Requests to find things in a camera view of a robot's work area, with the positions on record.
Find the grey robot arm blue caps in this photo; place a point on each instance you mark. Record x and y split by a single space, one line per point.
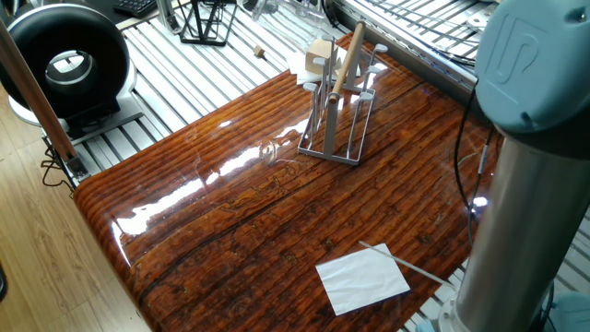
525 184

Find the large wooden block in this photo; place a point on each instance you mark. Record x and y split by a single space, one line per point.
323 53

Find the small wooden cube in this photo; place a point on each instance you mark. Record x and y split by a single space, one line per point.
260 51

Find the flat white paper sheet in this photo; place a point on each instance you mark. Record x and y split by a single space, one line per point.
362 277

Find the black keyboard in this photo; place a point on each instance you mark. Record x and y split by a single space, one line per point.
134 6

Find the black round fan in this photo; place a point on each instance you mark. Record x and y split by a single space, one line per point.
28 37

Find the brown wooden post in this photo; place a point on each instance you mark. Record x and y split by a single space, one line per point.
37 92

